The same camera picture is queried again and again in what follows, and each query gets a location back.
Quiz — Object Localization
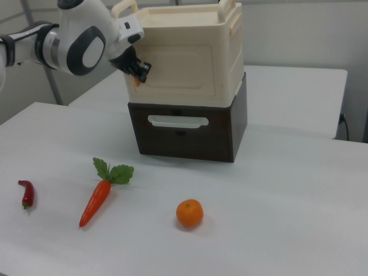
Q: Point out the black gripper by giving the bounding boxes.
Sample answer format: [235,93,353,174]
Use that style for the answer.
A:
[108,47,152,85]

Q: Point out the cream cabinet door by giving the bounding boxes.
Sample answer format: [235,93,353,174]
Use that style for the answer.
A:
[132,44,219,99]

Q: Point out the cream plastic cabinet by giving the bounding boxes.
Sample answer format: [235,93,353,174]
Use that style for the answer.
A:
[111,0,245,108]

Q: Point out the grey metal pole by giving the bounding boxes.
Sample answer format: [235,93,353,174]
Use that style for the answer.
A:
[43,65,64,106]

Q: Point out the dark brown drawer box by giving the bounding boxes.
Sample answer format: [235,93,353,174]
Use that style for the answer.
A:
[127,71,248,164]

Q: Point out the orange carrot with green leaves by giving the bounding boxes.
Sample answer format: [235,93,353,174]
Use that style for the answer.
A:
[79,157,135,228]

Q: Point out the orange mandarin fruit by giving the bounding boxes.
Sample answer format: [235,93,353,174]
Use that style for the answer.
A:
[175,199,204,228]

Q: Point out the red chili pepper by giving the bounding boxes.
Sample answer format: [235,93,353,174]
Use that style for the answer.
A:
[17,179,35,210]

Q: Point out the white drawer handle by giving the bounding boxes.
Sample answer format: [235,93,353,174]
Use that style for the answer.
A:
[147,114,209,128]

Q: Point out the black wall power cable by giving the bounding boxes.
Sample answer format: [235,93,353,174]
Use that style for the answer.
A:
[339,113,350,141]

